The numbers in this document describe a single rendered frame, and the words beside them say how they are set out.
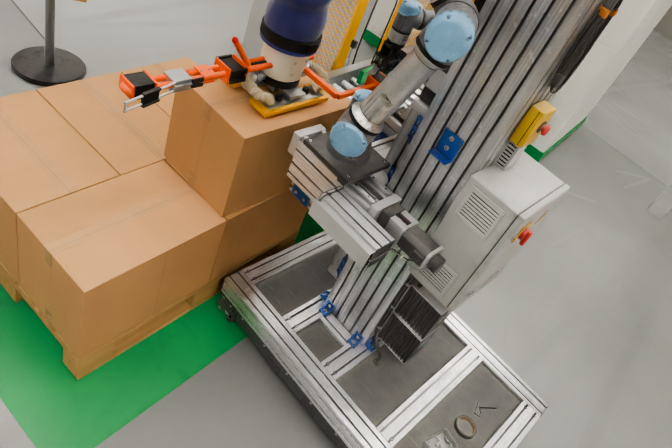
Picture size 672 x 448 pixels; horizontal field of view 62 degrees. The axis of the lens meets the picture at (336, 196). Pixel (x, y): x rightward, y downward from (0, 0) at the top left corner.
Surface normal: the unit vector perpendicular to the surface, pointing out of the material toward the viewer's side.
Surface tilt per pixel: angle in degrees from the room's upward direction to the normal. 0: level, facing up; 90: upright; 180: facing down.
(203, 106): 90
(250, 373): 0
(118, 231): 0
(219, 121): 90
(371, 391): 0
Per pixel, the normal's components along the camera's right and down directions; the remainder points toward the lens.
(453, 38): -0.24, 0.47
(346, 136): -0.40, 0.61
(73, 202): 0.32, -0.71
